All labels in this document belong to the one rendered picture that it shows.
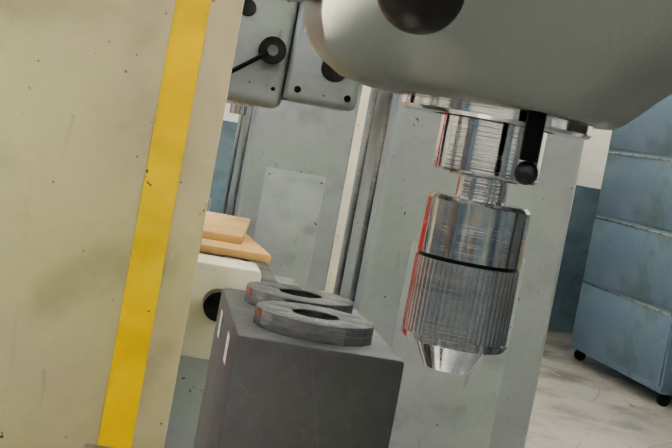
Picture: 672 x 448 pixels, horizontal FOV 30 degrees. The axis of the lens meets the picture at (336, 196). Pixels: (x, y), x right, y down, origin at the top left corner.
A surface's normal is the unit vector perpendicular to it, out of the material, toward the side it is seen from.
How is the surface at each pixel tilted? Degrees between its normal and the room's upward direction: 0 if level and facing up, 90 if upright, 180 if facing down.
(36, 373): 90
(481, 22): 123
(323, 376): 90
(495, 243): 90
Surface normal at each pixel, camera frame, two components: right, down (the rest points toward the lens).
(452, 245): -0.46, -0.04
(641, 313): -0.96, -0.17
